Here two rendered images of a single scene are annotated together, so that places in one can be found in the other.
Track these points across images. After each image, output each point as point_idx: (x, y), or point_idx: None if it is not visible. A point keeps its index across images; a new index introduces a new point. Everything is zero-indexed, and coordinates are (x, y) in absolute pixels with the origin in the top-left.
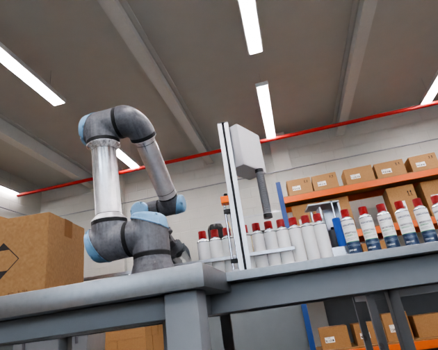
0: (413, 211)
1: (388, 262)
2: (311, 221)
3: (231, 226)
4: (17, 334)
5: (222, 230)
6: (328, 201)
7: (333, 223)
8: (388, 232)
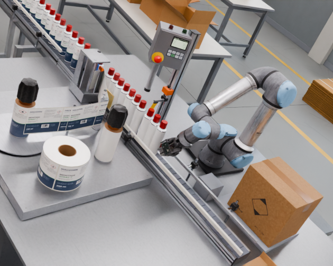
0: (74, 40)
1: None
2: (94, 70)
3: (159, 107)
4: None
5: (154, 112)
6: (101, 53)
7: (97, 68)
8: None
